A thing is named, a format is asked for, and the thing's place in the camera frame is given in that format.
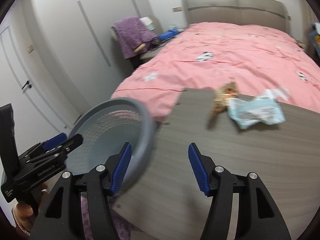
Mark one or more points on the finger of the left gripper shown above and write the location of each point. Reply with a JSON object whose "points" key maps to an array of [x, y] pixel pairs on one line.
{"points": [[54, 142], [60, 152]]}

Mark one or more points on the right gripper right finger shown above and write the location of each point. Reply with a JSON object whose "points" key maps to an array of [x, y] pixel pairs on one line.
{"points": [[258, 214]]}

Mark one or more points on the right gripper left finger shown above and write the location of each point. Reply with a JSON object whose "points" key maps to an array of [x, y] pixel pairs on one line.
{"points": [[60, 216]]}

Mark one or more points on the light blue tissue packet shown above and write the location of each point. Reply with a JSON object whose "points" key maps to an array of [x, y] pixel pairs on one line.
{"points": [[264, 108]]}

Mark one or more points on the brown snack wrapper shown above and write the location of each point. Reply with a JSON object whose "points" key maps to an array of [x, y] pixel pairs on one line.
{"points": [[221, 101]]}

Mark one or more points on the grey perforated trash basket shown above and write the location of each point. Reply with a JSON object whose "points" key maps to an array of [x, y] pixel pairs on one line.
{"points": [[105, 129]]}

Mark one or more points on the person's left hand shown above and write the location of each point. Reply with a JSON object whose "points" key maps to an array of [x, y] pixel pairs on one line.
{"points": [[22, 213]]}

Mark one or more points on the grey wooden board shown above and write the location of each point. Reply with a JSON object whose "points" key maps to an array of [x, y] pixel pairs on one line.
{"points": [[167, 203]]}

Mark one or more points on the grey bedside chair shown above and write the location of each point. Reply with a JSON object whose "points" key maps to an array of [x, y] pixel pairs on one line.
{"points": [[140, 40]]}

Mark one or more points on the white wardrobe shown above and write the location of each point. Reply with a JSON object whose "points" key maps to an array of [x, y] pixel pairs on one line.
{"points": [[78, 33]]}

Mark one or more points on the purple knitted blanket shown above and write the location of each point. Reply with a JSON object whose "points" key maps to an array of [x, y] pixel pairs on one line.
{"points": [[132, 36]]}

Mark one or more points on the white jar on chair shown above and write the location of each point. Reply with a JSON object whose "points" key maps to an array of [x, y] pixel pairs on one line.
{"points": [[148, 22]]}

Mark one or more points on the pink bed cover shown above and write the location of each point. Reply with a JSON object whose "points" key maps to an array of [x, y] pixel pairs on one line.
{"points": [[210, 55]]}

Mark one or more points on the blue device on nightstand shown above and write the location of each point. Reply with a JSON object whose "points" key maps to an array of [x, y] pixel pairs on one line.
{"points": [[169, 35]]}

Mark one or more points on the blue denim jacket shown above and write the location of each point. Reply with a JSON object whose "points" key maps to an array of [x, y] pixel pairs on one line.
{"points": [[314, 37]]}

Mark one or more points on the grey upholstered headboard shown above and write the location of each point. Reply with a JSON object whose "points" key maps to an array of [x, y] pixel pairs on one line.
{"points": [[268, 13]]}

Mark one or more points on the white door with handle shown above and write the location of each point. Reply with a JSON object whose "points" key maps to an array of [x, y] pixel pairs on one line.
{"points": [[35, 119]]}

